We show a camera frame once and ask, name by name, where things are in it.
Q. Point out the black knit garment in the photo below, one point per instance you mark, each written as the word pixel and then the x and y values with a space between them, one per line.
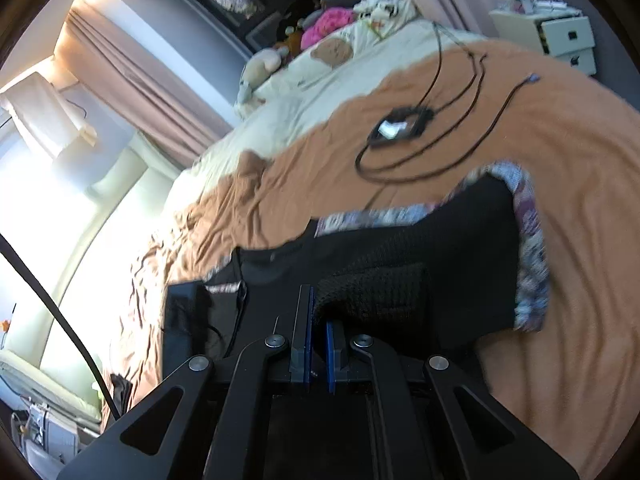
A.
pixel 400 260

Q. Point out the cream bear print duvet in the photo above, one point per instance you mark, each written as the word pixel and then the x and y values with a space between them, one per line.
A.
pixel 300 90

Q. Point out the pink curtain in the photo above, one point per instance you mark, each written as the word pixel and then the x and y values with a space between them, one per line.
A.
pixel 140 80

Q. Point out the pink knit cloth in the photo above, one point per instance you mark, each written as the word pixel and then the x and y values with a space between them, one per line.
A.
pixel 327 22

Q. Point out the white hanging cloth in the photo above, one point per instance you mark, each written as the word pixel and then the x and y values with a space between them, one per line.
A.
pixel 45 115

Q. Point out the white nightstand with drawers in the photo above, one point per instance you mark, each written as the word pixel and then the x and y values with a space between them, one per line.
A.
pixel 565 37

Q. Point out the beige plush toy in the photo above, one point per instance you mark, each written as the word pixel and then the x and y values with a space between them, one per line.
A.
pixel 260 67

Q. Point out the brown plush toy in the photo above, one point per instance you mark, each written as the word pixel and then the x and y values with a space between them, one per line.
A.
pixel 294 37

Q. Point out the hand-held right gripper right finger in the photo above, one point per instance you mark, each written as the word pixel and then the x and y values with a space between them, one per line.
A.
pixel 330 360

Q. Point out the pile of white clothes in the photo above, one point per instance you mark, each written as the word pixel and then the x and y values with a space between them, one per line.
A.
pixel 385 2

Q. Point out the orange blanket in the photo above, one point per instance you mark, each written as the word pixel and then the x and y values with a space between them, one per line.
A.
pixel 550 160

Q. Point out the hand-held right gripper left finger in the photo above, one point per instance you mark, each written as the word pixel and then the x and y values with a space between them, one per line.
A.
pixel 306 330

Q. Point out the black power adapter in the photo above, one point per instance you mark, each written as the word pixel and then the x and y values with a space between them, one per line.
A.
pixel 397 127

